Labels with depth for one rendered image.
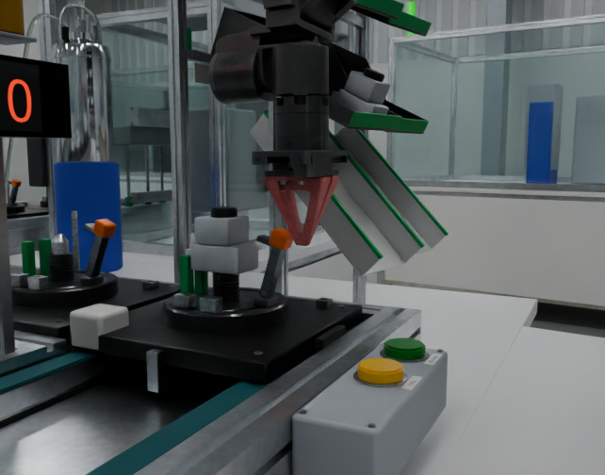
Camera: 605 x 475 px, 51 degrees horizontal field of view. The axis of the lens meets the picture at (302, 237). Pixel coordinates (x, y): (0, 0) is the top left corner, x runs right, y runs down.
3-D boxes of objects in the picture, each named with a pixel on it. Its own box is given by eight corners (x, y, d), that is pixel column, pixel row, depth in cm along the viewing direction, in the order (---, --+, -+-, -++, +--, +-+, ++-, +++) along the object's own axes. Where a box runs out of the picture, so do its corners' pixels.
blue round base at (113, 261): (136, 266, 166) (132, 162, 163) (91, 277, 152) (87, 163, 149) (90, 262, 173) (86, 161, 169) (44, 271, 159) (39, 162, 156)
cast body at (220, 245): (259, 269, 73) (258, 206, 72) (237, 275, 69) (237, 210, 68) (199, 262, 76) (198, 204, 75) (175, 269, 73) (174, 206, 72)
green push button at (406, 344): (430, 360, 63) (430, 340, 63) (418, 372, 60) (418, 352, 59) (391, 354, 65) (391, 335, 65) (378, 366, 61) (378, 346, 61)
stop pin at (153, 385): (166, 389, 62) (165, 350, 62) (157, 393, 61) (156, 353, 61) (155, 386, 63) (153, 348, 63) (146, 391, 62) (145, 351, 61)
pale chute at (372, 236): (405, 264, 97) (425, 245, 95) (360, 277, 87) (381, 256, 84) (301, 134, 106) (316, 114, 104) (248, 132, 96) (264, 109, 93)
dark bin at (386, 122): (396, 131, 95) (416, 84, 93) (349, 129, 85) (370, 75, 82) (264, 64, 109) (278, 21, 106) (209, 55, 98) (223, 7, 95)
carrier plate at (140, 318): (362, 320, 78) (362, 303, 78) (266, 384, 57) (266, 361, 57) (201, 301, 89) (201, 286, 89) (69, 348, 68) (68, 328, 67)
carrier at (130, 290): (192, 300, 90) (189, 211, 88) (58, 346, 68) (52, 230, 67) (66, 285, 100) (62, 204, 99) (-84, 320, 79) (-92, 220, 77)
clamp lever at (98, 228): (103, 277, 82) (118, 224, 80) (91, 280, 80) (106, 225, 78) (83, 265, 83) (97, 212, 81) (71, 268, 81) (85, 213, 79)
